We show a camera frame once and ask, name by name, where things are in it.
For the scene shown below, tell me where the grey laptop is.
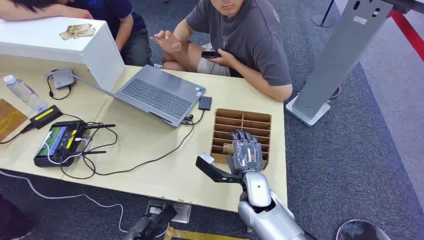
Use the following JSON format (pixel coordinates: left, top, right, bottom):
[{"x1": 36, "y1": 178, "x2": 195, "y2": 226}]
[{"x1": 68, "y1": 64, "x2": 207, "y2": 129}]

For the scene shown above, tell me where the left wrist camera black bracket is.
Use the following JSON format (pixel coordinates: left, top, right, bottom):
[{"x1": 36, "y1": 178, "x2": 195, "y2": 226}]
[{"x1": 141, "y1": 204, "x2": 178, "y2": 240}]

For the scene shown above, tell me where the person's left hand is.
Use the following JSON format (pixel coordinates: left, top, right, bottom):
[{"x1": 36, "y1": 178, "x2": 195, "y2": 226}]
[{"x1": 206, "y1": 48, "x2": 240, "y2": 69}]

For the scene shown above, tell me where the white floor cable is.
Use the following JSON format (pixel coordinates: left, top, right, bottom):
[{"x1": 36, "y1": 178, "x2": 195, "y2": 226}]
[{"x1": 0, "y1": 169, "x2": 170, "y2": 239}]

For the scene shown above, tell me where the wrist camera black bracket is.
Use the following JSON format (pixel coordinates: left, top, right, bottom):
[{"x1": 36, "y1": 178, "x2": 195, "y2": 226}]
[
  {"x1": 195, "y1": 152, "x2": 245, "y2": 185},
  {"x1": 141, "y1": 204, "x2": 178, "y2": 240}
]

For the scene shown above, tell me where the floor socket box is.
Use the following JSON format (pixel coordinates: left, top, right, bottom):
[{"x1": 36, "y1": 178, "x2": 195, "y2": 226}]
[{"x1": 145, "y1": 198, "x2": 193, "y2": 224}]

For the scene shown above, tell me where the grey usb hub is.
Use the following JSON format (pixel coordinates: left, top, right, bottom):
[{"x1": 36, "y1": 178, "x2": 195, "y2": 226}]
[{"x1": 45, "y1": 67, "x2": 76, "y2": 101}]

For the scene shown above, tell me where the stanchion pole with round base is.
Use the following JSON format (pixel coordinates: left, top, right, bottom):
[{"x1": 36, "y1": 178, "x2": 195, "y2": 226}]
[{"x1": 311, "y1": 0, "x2": 338, "y2": 29}]

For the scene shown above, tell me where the white charging cable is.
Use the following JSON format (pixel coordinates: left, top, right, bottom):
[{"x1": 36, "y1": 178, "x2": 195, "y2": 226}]
[{"x1": 41, "y1": 130, "x2": 92, "y2": 166}]

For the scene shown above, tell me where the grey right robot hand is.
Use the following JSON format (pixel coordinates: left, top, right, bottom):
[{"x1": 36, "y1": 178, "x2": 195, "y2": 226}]
[{"x1": 226, "y1": 129, "x2": 264, "y2": 175}]

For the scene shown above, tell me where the person's right hand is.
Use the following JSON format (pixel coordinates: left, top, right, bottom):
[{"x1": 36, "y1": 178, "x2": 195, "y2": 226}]
[{"x1": 149, "y1": 29, "x2": 183, "y2": 55}]

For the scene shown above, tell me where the black battery cable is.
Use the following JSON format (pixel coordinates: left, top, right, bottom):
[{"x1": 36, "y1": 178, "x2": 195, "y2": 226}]
[{"x1": 0, "y1": 123, "x2": 35, "y2": 145}]

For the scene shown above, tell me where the black remote controller with screen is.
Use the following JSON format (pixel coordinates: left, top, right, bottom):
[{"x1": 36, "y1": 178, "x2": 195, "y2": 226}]
[{"x1": 33, "y1": 120, "x2": 117, "y2": 168}]

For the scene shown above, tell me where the clear plastic water bottle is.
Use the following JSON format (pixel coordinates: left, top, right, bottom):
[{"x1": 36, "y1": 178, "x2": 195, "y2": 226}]
[{"x1": 3, "y1": 75, "x2": 49, "y2": 113}]

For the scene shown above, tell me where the grey kiosk stand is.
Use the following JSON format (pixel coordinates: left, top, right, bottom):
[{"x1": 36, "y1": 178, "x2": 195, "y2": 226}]
[{"x1": 285, "y1": 0, "x2": 395, "y2": 128}]

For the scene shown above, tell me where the person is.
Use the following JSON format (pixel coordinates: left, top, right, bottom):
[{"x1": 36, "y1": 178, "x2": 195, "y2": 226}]
[
  {"x1": 0, "y1": 0, "x2": 154, "y2": 67},
  {"x1": 149, "y1": 0, "x2": 294, "y2": 103}
]

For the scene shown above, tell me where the stack of golden cards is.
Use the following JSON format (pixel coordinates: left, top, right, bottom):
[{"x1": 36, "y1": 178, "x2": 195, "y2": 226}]
[{"x1": 59, "y1": 23, "x2": 97, "y2": 41}]

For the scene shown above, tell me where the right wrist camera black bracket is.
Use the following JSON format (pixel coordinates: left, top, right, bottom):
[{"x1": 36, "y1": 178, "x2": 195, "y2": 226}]
[{"x1": 195, "y1": 152, "x2": 245, "y2": 185}]

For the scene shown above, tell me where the light wooden desk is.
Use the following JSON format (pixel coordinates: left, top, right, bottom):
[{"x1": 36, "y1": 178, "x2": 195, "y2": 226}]
[{"x1": 0, "y1": 54, "x2": 288, "y2": 213}]

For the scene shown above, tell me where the black smartphone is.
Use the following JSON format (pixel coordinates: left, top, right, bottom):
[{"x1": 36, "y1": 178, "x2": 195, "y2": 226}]
[{"x1": 201, "y1": 50, "x2": 222, "y2": 60}]

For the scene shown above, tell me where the amber brown board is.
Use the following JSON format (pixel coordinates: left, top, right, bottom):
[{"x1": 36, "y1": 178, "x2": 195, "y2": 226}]
[{"x1": 0, "y1": 98, "x2": 29, "y2": 142}]

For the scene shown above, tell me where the yellow floor frame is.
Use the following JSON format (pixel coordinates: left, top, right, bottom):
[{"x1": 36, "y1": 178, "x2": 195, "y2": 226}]
[{"x1": 163, "y1": 226, "x2": 250, "y2": 240}]

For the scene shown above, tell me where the small black external drive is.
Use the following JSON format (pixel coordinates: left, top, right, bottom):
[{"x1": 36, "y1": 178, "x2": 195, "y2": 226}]
[{"x1": 198, "y1": 96, "x2": 213, "y2": 112}]

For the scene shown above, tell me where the long black cable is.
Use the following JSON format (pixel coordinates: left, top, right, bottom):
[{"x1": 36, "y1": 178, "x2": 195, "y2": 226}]
[{"x1": 60, "y1": 109, "x2": 206, "y2": 180}]

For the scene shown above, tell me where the wooden card slot organizer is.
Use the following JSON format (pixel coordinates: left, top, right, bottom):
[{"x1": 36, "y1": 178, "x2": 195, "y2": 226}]
[{"x1": 209, "y1": 107, "x2": 273, "y2": 170}]

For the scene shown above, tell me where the white box shelf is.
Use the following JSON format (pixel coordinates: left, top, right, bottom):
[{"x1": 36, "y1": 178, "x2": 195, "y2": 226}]
[{"x1": 0, "y1": 16, "x2": 126, "y2": 92}]

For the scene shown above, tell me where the round black base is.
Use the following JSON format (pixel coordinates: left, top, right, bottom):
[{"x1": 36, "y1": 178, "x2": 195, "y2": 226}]
[{"x1": 335, "y1": 219, "x2": 393, "y2": 240}]

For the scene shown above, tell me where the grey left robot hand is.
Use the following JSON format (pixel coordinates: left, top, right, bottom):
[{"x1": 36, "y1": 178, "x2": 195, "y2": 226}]
[{"x1": 124, "y1": 215, "x2": 151, "y2": 240}]

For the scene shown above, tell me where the black battery with yellow label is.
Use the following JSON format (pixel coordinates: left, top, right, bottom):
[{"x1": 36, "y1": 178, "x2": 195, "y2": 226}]
[{"x1": 29, "y1": 104, "x2": 64, "y2": 130}]

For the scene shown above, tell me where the red barrier strip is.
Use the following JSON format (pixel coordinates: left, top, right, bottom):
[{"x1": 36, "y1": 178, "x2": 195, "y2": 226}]
[{"x1": 387, "y1": 9, "x2": 424, "y2": 63}]

